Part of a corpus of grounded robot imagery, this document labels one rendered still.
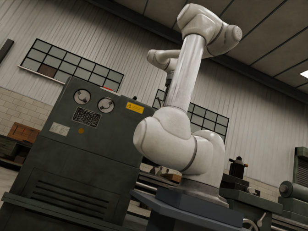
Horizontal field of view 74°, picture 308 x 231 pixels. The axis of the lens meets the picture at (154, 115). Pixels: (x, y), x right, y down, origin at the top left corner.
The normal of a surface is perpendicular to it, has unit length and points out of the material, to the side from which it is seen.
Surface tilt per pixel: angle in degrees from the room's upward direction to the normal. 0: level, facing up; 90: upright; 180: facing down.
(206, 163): 95
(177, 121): 86
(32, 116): 90
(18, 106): 90
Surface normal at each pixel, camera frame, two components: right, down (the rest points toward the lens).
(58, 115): 0.20, -0.27
